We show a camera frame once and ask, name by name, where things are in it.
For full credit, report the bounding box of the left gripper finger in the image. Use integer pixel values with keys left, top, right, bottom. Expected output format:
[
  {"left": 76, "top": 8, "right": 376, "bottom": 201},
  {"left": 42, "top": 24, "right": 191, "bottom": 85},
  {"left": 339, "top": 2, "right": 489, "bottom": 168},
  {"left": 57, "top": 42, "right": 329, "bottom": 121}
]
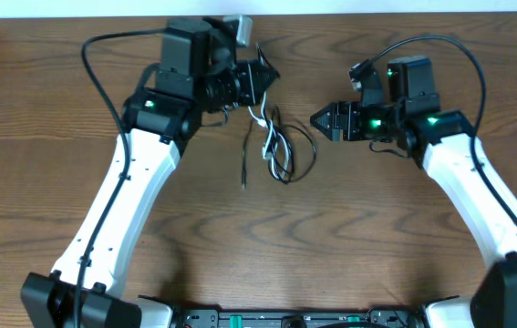
[
  {"left": 255, "top": 44, "right": 279, "bottom": 75},
  {"left": 257, "top": 67, "right": 280, "bottom": 92}
]

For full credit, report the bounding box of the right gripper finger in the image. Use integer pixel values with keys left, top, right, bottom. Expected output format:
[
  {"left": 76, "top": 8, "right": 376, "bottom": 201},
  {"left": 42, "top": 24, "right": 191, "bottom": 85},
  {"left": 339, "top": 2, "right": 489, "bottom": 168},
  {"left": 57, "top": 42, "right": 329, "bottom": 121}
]
[
  {"left": 310, "top": 120, "right": 341, "bottom": 141},
  {"left": 310, "top": 102, "right": 338, "bottom": 122}
]

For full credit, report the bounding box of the white usb cable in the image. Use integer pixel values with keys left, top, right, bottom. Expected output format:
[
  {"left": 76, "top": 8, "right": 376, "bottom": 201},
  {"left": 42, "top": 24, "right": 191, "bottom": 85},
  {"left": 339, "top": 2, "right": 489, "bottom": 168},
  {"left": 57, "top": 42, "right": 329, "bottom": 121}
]
[{"left": 246, "top": 90, "right": 292, "bottom": 179}]

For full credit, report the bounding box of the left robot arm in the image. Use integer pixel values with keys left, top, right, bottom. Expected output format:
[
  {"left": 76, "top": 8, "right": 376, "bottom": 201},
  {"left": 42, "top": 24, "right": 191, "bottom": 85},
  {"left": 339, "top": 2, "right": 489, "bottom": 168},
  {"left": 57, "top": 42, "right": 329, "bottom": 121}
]
[{"left": 20, "top": 15, "right": 278, "bottom": 327}]

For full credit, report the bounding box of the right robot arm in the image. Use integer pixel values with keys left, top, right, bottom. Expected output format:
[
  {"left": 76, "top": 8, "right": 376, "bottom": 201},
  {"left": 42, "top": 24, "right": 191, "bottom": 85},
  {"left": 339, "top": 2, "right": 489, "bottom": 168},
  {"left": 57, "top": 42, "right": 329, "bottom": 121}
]
[{"left": 310, "top": 56, "right": 517, "bottom": 327}]

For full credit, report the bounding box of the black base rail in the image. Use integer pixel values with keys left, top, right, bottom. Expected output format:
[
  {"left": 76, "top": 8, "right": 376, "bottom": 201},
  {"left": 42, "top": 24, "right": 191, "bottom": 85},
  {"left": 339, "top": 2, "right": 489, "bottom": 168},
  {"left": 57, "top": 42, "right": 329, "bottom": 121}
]
[{"left": 169, "top": 306, "right": 427, "bottom": 328}]

